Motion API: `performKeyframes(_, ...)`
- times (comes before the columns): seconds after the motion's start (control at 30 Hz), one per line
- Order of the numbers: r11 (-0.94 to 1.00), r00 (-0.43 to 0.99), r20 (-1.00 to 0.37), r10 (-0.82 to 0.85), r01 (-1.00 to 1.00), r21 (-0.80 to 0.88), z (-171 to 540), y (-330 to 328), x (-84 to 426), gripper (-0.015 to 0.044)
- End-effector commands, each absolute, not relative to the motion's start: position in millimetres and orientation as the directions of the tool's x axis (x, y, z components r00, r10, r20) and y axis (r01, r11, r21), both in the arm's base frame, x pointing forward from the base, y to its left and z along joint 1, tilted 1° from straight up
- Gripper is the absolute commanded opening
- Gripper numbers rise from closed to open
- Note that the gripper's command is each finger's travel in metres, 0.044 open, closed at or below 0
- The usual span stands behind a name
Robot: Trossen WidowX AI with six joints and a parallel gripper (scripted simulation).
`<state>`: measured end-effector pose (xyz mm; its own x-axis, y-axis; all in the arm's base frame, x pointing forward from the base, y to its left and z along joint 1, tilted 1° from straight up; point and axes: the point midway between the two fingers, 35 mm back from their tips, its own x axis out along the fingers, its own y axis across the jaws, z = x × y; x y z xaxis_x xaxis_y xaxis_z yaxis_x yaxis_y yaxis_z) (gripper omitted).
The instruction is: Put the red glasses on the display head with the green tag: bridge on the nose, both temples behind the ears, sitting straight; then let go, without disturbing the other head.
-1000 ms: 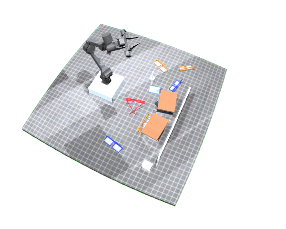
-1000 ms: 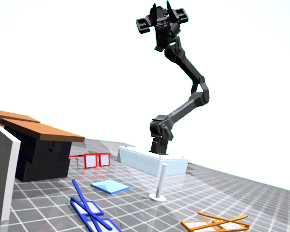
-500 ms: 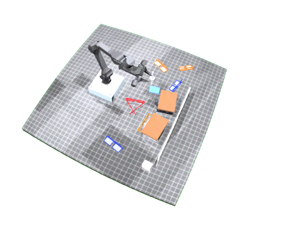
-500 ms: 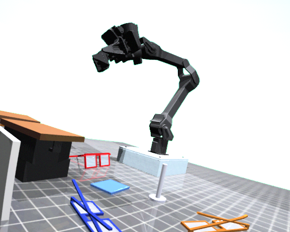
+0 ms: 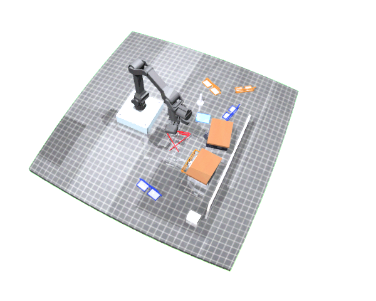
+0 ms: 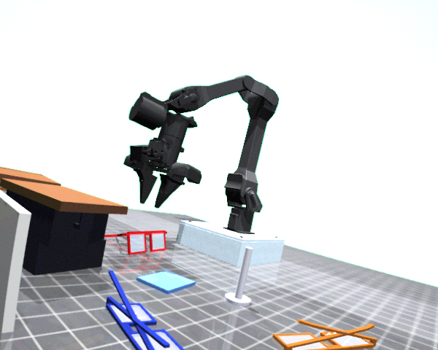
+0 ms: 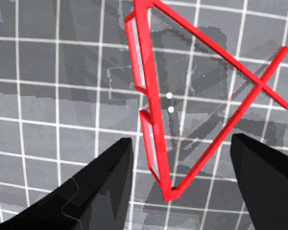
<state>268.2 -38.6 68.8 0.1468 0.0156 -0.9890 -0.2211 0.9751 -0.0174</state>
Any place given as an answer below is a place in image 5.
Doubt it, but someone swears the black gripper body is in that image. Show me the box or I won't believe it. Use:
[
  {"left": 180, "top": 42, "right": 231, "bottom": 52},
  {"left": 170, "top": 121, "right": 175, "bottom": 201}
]
[{"left": 165, "top": 113, "right": 178, "bottom": 135}]

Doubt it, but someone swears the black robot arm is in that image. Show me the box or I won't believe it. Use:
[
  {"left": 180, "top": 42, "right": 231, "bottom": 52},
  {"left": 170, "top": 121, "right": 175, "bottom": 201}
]
[{"left": 128, "top": 58, "right": 192, "bottom": 125}]

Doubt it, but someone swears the light blue flat square plate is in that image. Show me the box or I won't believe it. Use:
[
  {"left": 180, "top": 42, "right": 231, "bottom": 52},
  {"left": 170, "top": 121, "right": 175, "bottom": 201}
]
[{"left": 196, "top": 113, "right": 211, "bottom": 124}]

